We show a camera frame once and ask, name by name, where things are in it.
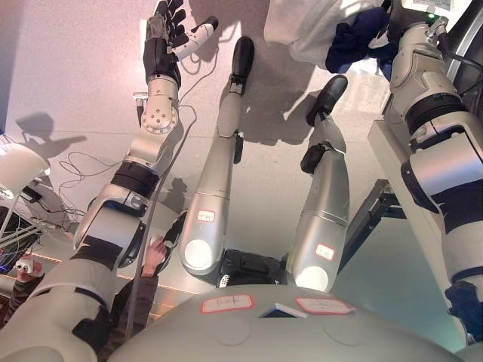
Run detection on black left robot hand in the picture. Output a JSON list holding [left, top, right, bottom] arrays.
[[143, 0, 220, 82]]

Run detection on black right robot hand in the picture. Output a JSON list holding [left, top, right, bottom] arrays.
[[368, 0, 407, 49]]

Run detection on dark blue garment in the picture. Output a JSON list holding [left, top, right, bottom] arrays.
[[325, 7, 390, 75]]

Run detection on person's dark sleeve forearm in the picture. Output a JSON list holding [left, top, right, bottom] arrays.
[[96, 271, 160, 362]]

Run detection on white cloth garment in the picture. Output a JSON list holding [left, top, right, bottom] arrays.
[[263, 0, 383, 71]]

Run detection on silver left robot leg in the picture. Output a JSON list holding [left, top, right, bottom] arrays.
[[180, 36, 256, 277]]

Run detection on silver robot leg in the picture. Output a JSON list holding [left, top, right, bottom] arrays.
[[180, 36, 256, 277], [286, 74, 350, 293]]

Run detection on black and white shoe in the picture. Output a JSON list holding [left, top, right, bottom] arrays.
[[162, 210, 189, 250]]

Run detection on grey tether pole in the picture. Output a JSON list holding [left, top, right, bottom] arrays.
[[125, 175, 168, 342]]

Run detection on silver right robot leg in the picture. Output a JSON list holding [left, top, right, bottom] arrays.
[[286, 74, 350, 293]]

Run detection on person's bare hand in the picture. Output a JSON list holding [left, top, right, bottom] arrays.
[[141, 237, 170, 279]]

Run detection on black robot waist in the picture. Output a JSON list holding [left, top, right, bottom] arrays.
[[217, 247, 292, 288]]

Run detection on grey robot torso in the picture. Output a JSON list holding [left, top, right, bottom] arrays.
[[109, 282, 463, 362]]

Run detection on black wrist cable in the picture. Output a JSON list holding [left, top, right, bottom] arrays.
[[426, 18, 483, 86]]

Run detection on thin floor cables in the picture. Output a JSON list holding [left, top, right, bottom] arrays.
[[56, 56, 212, 227]]

